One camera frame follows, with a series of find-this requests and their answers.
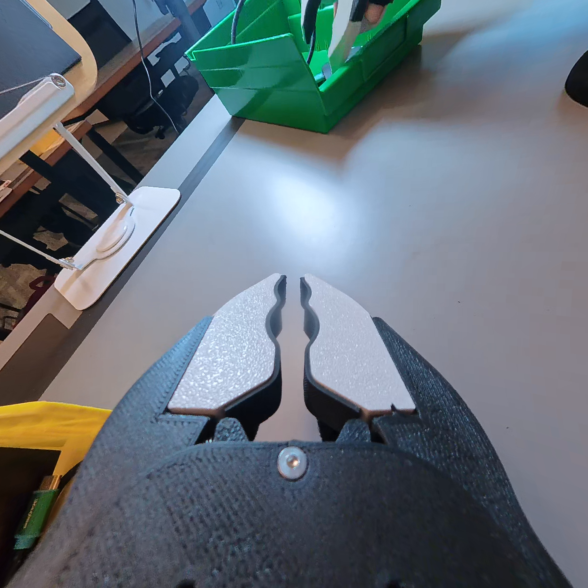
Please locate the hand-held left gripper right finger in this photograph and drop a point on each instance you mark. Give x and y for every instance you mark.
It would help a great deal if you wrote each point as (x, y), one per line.
(353, 358)

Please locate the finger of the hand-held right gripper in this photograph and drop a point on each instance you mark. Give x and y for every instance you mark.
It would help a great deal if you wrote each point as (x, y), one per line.
(342, 32)
(310, 18)

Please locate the black office chair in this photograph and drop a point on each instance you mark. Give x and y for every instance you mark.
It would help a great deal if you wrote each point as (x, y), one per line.
(174, 96)

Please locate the person's right hand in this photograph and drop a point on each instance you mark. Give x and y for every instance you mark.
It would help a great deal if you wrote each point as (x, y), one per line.
(375, 13)

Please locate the black textured wrist rest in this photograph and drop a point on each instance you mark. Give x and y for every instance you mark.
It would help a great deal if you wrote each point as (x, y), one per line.
(579, 78)

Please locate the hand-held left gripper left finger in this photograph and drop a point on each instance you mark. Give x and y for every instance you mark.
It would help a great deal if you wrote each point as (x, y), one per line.
(229, 358)

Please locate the green plastic bin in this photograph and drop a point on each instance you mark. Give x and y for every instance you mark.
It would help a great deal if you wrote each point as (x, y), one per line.
(275, 92)

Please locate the yellow plastic bin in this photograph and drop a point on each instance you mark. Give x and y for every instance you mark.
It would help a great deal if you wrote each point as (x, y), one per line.
(46, 422)

